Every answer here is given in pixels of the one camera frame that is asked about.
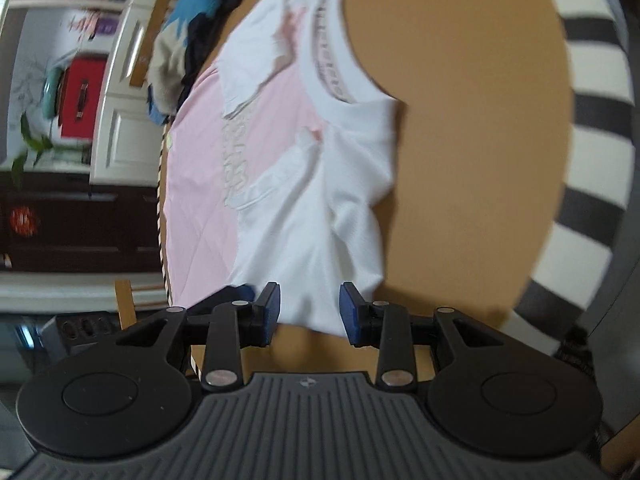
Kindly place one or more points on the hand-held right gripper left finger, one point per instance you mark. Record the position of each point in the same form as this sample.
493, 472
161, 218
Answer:
271, 312

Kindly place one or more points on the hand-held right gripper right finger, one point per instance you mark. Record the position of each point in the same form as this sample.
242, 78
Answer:
349, 315

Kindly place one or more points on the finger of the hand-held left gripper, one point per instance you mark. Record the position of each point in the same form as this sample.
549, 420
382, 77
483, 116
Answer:
235, 292

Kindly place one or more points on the pink and white t-shirt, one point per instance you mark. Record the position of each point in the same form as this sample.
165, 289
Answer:
310, 160

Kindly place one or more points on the wooden spindle-back chair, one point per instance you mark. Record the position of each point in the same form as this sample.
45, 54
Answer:
155, 35
125, 305

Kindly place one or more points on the dark brown door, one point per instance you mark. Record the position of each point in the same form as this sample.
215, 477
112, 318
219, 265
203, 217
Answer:
75, 225

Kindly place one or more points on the red door decoration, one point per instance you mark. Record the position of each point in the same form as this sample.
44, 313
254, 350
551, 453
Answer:
22, 217

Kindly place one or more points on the blue cloth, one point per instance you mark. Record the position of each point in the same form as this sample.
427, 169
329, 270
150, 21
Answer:
157, 116

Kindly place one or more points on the green plant in vase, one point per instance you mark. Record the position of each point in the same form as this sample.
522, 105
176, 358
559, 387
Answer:
30, 142

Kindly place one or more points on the white sideboard cabinet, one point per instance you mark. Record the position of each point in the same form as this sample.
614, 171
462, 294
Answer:
125, 125

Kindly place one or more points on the red storage box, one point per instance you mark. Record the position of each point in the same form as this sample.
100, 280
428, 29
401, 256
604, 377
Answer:
77, 95

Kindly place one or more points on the teal round pot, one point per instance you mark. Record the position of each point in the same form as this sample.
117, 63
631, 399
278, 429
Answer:
50, 92

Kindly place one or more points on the colour-block knit sweater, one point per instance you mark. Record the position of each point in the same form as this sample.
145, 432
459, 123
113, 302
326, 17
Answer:
200, 5

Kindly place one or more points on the pink purple water bottle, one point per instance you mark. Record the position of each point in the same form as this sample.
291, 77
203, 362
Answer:
100, 25

